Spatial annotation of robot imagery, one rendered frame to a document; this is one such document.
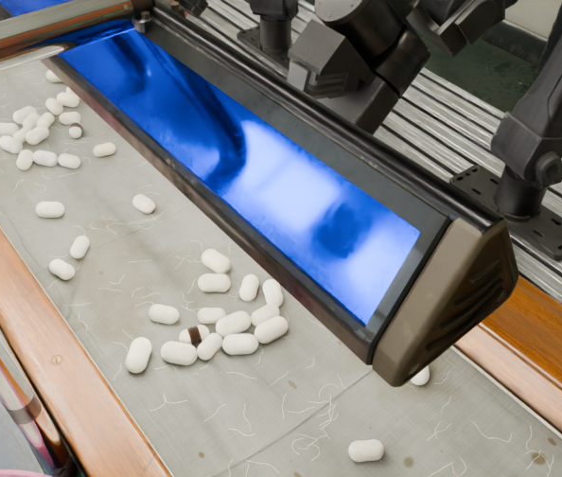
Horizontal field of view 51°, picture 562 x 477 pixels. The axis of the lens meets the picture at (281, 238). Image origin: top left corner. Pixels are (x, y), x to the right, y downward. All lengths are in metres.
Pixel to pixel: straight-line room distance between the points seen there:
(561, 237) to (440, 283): 0.68
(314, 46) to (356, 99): 0.07
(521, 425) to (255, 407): 0.25
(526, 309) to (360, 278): 0.44
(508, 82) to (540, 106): 1.86
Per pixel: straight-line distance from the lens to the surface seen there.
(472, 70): 2.70
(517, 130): 0.82
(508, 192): 0.88
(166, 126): 0.33
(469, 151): 1.02
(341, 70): 0.53
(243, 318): 0.62
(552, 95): 0.80
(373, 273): 0.24
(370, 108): 0.56
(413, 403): 0.60
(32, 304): 0.68
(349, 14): 0.53
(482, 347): 0.64
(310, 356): 0.62
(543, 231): 0.90
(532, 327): 0.66
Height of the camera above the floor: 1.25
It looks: 45 degrees down
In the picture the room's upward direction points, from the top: straight up
